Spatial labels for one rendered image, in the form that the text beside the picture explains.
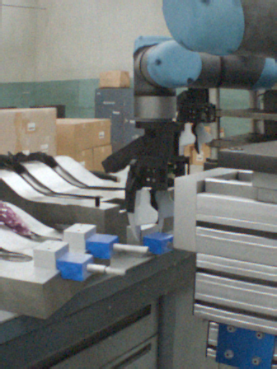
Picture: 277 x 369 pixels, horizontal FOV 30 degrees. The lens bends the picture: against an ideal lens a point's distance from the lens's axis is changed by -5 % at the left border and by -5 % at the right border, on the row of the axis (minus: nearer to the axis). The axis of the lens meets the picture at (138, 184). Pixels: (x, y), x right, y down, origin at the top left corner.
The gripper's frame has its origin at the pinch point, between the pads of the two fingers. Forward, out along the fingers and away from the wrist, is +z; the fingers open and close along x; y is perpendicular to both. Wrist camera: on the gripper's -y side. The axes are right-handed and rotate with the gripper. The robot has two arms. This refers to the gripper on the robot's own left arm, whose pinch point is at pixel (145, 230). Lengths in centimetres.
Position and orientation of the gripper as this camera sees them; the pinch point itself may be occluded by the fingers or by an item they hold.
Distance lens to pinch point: 99.6
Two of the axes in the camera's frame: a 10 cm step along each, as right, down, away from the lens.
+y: 7.8, 1.1, -6.2
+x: 6.3, -1.4, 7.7
